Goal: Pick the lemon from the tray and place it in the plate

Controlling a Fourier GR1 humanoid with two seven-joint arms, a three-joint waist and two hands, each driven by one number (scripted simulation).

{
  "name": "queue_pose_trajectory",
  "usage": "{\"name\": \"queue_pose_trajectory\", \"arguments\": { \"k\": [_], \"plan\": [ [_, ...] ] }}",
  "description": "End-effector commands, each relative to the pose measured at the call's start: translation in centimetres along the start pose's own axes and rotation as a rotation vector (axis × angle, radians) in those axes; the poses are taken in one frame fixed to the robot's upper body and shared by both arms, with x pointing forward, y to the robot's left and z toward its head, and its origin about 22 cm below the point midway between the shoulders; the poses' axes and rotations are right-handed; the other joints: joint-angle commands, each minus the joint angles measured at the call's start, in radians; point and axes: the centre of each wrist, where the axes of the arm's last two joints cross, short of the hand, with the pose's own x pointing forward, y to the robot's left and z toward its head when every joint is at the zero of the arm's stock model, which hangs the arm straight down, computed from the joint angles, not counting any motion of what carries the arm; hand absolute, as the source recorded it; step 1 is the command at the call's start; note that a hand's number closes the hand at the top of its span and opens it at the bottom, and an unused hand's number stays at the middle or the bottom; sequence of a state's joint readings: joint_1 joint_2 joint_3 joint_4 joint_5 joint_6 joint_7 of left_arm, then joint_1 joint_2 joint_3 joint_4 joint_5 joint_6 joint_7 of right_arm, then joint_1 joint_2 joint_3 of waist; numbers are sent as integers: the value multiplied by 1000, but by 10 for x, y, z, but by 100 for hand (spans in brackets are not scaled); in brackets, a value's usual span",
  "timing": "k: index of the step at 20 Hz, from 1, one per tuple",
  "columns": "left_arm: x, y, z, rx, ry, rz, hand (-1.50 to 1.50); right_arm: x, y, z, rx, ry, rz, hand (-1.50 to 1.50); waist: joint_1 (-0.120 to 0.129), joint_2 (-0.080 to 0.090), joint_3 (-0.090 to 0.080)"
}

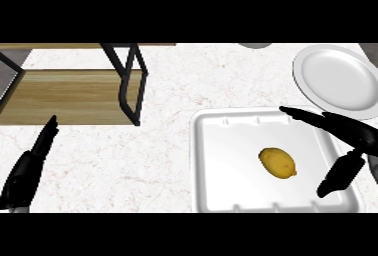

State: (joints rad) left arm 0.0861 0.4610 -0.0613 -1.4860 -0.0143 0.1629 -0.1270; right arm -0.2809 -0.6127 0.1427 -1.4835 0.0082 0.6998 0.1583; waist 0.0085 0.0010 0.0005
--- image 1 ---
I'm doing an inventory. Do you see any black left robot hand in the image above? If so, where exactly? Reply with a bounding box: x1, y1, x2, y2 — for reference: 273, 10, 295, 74
0, 115, 60, 211

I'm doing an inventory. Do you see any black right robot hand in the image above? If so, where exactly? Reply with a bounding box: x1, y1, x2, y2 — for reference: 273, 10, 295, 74
277, 105, 378, 199

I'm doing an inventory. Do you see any white round plate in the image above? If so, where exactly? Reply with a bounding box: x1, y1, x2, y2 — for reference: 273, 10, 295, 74
292, 44, 378, 121

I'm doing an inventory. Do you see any yellow lemon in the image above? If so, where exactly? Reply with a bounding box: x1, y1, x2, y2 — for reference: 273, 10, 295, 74
256, 147, 298, 180

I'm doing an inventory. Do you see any white rectangular tray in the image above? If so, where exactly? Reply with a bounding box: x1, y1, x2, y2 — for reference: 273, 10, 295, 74
188, 106, 364, 214

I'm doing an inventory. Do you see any grey flat object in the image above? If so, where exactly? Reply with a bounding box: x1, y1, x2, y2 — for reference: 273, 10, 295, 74
357, 42, 378, 68

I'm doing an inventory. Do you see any grey round object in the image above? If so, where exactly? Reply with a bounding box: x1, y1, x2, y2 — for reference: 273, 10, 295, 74
237, 42, 273, 50

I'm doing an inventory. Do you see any wooden shelf with black frame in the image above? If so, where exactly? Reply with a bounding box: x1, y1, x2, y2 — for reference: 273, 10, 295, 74
0, 42, 177, 127

